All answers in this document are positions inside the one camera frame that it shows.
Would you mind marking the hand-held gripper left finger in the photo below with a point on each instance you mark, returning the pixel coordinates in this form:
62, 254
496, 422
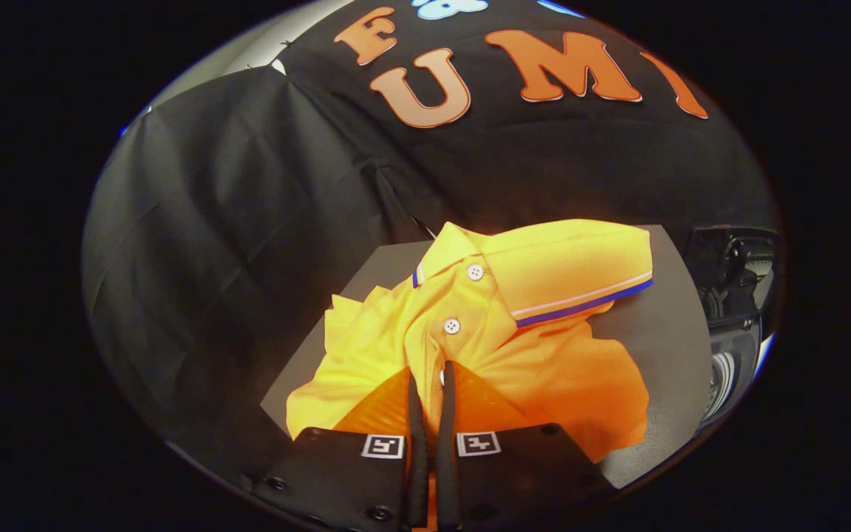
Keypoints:
417, 458

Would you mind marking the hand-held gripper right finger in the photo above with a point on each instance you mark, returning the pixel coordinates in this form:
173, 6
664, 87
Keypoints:
448, 458

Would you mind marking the orange polo shirt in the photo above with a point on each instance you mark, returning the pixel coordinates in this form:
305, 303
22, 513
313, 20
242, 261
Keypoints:
544, 369

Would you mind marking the grey washing machine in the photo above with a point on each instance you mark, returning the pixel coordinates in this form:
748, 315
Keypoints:
732, 362

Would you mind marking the dark glass washing machine lid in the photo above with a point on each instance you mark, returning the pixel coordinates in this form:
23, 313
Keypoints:
721, 258

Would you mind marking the grey cabinet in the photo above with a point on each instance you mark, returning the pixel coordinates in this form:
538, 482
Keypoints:
669, 332

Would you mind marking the black backdrop cloth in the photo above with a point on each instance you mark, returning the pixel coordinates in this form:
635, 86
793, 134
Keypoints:
248, 222

